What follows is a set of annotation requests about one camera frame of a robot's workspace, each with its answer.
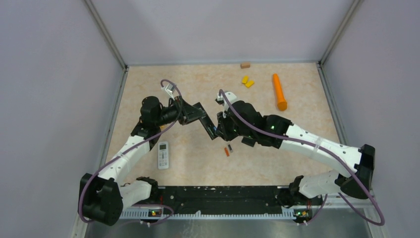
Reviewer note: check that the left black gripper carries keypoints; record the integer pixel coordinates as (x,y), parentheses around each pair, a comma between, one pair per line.
(186,111)

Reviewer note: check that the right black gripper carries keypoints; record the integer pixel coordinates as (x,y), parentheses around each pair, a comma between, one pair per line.
(222,128)

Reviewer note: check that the black remote control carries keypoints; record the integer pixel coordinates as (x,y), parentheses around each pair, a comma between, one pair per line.
(208,126)

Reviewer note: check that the black battery cover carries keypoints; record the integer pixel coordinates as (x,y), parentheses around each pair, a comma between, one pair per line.
(248,141)

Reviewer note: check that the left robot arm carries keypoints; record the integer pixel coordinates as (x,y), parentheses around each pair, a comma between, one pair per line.
(102,196)

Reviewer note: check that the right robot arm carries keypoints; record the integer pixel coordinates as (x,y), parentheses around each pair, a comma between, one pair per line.
(352,167)

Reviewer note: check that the white remote control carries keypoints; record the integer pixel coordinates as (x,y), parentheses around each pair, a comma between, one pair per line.
(163,156)

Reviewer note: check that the orange battery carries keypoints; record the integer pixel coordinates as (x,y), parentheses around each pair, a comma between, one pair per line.
(226,152)

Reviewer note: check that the yellow block right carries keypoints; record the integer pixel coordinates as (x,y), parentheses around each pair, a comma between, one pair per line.
(249,84)

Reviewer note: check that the yellow block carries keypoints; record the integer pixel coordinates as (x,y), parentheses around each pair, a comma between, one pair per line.
(249,84)
(245,80)

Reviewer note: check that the yellow block left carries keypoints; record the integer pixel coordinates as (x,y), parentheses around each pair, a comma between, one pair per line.
(245,80)

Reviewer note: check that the orange toy carrot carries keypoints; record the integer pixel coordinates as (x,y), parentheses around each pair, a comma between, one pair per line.
(280,99)

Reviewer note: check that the tan wooden block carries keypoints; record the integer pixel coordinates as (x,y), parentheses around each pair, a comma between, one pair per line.
(245,65)

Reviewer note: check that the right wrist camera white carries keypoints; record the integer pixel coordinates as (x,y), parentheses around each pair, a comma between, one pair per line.
(227,96)

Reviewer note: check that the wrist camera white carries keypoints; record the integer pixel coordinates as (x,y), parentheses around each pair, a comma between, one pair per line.
(171,90)
(227,96)

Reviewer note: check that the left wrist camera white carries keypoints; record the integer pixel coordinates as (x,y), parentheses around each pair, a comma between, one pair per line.
(171,90)

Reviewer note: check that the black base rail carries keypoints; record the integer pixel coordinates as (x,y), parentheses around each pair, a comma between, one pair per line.
(224,200)

